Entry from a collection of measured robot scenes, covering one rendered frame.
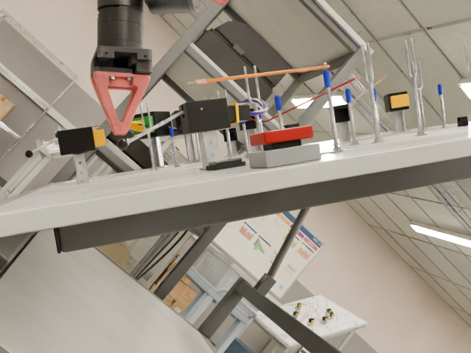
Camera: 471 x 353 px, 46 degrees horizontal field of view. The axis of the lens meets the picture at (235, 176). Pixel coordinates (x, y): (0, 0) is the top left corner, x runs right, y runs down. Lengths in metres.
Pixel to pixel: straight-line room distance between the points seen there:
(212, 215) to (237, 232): 8.34
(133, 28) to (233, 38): 1.17
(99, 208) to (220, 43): 1.43
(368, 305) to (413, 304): 0.97
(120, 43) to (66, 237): 0.25
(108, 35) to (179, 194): 0.30
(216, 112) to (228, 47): 1.14
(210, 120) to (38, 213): 0.33
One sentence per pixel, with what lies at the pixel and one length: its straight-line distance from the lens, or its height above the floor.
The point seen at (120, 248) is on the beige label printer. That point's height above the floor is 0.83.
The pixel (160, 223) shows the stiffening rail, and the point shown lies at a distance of 0.61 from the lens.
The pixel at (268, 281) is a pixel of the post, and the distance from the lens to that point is 1.57.
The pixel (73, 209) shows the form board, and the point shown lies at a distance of 0.46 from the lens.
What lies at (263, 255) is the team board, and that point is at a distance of 9.21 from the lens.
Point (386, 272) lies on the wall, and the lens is 10.50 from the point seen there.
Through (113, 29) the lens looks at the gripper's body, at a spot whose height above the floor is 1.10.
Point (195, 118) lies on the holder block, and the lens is 0.72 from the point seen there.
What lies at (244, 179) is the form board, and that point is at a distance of 0.48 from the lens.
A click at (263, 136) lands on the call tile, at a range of 0.52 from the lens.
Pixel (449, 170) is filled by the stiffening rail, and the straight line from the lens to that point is 0.74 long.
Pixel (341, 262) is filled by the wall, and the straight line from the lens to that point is 9.94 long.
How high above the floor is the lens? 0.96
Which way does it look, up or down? 9 degrees up
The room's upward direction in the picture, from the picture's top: 40 degrees clockwise
